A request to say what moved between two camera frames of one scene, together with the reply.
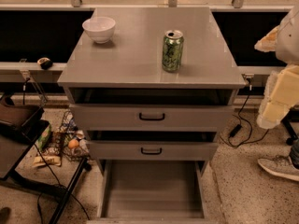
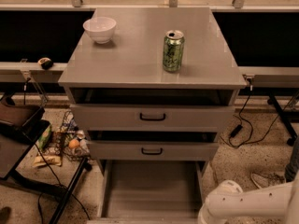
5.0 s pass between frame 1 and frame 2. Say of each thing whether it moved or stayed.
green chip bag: stayed
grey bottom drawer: stayed
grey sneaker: moved
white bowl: stayed
